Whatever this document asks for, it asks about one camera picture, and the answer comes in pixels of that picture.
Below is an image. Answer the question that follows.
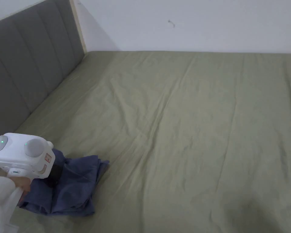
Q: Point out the dark blue shirt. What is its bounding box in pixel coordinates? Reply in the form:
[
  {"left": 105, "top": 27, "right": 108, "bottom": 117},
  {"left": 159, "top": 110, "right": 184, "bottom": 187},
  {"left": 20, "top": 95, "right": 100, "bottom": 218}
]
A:
[{"left": 17, "top": 148, "right": 110, "bottom": 216}]

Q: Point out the bed with pale green sheet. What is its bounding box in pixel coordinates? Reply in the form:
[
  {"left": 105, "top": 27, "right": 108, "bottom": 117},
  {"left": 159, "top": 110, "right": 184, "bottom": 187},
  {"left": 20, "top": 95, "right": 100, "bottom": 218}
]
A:
[{"left": 0, "top": 50, "right": 291, "bottom": 233}]

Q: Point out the person's left hand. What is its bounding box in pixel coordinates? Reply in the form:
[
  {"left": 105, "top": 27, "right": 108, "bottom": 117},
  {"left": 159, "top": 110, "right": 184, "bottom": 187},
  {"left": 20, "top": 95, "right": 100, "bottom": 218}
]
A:
[{"left": 11, "top": 177, "right": 32, "bottom": 194}]

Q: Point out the grey padded headboard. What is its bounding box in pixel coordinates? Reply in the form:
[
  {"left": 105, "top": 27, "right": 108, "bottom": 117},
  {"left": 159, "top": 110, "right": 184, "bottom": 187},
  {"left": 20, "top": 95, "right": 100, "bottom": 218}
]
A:
[{"left": 0, "top": 0, "right": 88, "bottom": 147}]

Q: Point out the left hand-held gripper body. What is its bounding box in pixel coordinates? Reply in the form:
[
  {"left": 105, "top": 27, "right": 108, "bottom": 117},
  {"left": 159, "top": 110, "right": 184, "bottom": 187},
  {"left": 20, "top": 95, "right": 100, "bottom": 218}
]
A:
[{"left": 0, "top": 133, "right": 63, "bottom": 188}]

